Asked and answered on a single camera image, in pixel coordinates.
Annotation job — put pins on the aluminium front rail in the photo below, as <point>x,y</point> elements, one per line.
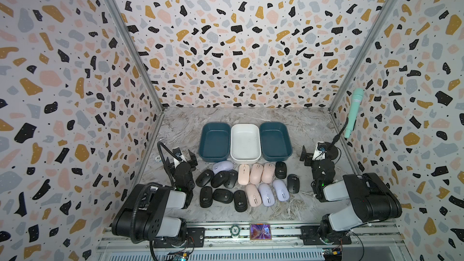
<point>376,242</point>

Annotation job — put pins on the teal storage box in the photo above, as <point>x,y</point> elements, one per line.
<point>275,141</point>
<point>215,142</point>

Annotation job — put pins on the black mouse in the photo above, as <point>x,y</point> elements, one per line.
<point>232,179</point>
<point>240,201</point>
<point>293,183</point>
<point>206,197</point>
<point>281,170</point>
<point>220,179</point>
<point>204,178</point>
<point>223,196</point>

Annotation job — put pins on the black mouse lower middle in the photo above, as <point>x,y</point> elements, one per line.
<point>223,196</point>

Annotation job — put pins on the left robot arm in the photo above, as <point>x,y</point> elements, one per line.
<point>142,216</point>

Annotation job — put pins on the black mouse far upper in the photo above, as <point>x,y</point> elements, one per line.
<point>281,170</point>

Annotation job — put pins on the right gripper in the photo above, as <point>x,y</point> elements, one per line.
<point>312,158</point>

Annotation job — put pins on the pink mouse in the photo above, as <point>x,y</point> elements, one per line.
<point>256,174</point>
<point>253,195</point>
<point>244,174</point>
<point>268,173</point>

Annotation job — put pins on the black mouse upper middle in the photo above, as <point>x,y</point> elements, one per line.
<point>220,179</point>

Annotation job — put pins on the green microphone on stand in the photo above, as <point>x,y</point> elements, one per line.
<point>349,124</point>

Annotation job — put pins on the black mouse lower left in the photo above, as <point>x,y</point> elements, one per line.
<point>206,197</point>

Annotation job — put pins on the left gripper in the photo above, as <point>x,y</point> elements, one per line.
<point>193,162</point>

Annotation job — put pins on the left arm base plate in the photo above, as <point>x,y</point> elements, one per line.
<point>189,238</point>

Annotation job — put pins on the black mouse lower right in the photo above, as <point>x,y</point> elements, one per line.
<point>240,201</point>

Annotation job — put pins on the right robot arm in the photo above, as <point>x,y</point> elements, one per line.
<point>370,200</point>

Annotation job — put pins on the small colourful screen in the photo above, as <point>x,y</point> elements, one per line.
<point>260,232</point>

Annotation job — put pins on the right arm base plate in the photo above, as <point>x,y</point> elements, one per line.
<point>315,235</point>

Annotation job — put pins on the black mouse upper right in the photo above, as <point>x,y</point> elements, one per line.
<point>232,179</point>

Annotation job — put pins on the right teal storage box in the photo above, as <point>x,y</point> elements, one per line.
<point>275,141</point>

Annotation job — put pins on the white storage box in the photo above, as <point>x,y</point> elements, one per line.
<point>245,146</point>

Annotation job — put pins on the left teal storage box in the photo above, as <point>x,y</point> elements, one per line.
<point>215,142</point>

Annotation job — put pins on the purple mouse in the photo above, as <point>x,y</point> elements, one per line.
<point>222,166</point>
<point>281,190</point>
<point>267,195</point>

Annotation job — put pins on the black mouse upper left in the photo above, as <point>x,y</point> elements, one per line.
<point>204,178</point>

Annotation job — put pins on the black mouse far lower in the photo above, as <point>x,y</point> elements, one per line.
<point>293,183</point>

